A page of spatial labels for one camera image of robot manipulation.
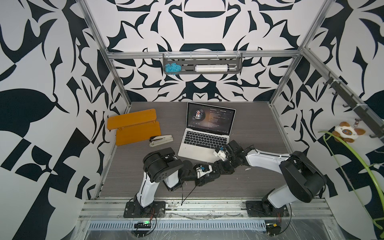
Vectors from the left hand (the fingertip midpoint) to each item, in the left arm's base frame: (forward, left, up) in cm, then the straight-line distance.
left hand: (209, 170), depth 87 cm
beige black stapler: (+20, +32, +2) cm, 38 cm away
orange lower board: (+27, +46, -1) cm, 53 cm away
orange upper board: (+29, +47, +13) cm, 56 cm away
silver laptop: (+27, -2, +3) cm, 27 cm away
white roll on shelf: (+49, -4, +35) cm, 60 cm away
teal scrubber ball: (+50, +20, +34) cm, 64 cm away
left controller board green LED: (-24, +34, -3) cm, 42 cm away
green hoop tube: (-13, -52, +34) cm, 64 cm away
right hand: (-2, -1, +1) cm, 2 cm away
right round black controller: (-28, -27, -1) cm, 39 cm away
